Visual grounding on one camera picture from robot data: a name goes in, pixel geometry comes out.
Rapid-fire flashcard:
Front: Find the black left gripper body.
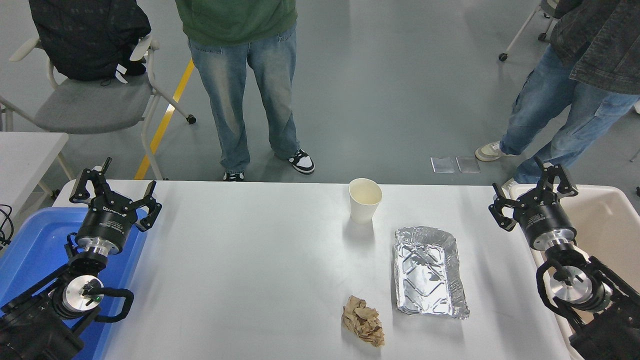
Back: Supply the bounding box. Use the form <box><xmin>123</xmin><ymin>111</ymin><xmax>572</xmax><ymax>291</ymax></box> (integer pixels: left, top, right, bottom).
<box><xmin>75</xmin><ymin>195</ymin><xmax>139</xmax><ymax>250</ymax></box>

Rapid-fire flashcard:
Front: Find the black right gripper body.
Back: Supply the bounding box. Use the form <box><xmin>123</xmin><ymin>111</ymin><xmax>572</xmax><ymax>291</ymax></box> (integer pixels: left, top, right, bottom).
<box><xmin>516</xmin><ymin>192</ymin><xmax>577</xmax><ymax>246</ymax></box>

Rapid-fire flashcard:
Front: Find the silver foil tray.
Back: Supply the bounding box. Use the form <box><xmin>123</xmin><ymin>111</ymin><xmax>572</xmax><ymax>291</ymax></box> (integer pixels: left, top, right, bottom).
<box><xmin>393</xmin><ymin>226</ymin><xmax>471</xmax><ymax>319</ymax></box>

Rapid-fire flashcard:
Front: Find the white paper cup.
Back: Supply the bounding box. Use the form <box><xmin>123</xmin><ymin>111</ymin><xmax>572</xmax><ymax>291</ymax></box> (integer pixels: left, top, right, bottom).
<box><xmin>348</xmin><ymin>178</ymin><xmax>383</xmax><ymax>224</ymax></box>

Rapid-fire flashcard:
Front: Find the tan paper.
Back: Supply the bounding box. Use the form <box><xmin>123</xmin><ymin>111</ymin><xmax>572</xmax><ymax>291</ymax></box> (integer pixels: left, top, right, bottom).
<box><xmin>341</xmin><ymin>295</ymin><xmax>386</xmax><ymax>348</ymax></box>

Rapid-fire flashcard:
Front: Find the metal floor plate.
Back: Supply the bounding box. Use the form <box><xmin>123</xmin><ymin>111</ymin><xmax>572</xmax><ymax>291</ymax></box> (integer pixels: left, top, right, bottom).
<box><xmin>455</xmin><ymin>156</ymin><xmax>481</xmax><ymax>174</ymax></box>
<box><xmin>430</xmin><ymin>156</ymin><xmax>456</xmax><ymax>174</ymax></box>

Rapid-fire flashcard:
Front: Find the large pale plastic bin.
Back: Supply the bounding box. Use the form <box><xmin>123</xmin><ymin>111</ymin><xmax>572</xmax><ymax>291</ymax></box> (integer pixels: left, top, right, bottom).
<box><xmin>508</xmin><ymin>183</ymin><xmax>640</xmax><ymax>360</ymax></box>

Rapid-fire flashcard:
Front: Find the blue plastic tray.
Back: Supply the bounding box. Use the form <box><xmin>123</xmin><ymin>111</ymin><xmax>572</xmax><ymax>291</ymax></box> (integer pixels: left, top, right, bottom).
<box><xmin>0</xmin><ymin>206</ymin><xmax>149</xmax><ymax>360</ymax></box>

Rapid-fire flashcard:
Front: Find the small white side table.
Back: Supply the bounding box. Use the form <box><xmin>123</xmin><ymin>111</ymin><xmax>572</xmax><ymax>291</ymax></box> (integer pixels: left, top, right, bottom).
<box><xmin>0</xmin><ymin>131</ymin><xmax>76</xmax><ymax>223</ymax></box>

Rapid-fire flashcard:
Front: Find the person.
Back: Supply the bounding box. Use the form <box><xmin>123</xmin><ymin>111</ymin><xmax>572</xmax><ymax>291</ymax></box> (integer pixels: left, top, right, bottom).
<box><xmin>175</xmin><ymin>0</ymin><xmax>316</xmax><ymax>182</ymax></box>
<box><xmin>474</xmin><ymin>0</ymin><xmax>640</xmax><ymax>193</ymax></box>

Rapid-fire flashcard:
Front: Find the white-legged wheeled chair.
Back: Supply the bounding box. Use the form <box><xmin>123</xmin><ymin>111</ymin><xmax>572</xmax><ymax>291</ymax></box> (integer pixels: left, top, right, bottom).
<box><xmin>498</xmin><ymin>0</ymin><xmax>558</xmax><ymax>62</ymax></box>

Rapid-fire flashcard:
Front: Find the black quilted jacket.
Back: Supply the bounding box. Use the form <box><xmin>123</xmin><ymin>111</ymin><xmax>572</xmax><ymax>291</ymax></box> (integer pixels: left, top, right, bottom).
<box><xmin>28</xmin><ymin>0</ymin><xmax>152</xmax><ymax>82</ymax></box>

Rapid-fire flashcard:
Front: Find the grey padded chair white frame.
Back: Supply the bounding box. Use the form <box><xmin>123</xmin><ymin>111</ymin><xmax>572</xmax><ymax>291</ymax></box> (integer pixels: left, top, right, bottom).
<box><xmin>0</xmin><ymin>34</ymin><xmax>197</xmax><ymax>181</ymax></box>

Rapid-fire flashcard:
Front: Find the black cable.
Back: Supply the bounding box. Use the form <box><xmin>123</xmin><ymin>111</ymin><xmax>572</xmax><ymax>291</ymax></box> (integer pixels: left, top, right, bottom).
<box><xmin>0</xmin><ymin>204</ymin><xmax>15</xmax><ymax>248</ymax></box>

